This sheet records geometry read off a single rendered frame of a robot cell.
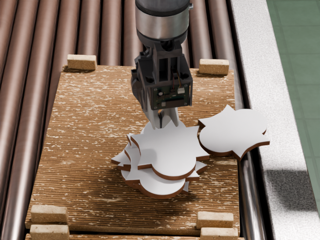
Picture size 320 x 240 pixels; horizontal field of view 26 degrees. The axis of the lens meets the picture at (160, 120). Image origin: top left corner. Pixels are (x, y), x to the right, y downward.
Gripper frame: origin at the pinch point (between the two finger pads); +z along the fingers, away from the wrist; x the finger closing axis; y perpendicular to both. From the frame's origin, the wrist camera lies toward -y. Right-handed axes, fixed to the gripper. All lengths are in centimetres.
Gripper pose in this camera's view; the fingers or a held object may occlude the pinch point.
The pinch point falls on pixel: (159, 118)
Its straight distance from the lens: 113.4
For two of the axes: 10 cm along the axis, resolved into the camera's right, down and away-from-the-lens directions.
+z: 0.0, 7.2, 6.9
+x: 9.8, -1.3, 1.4
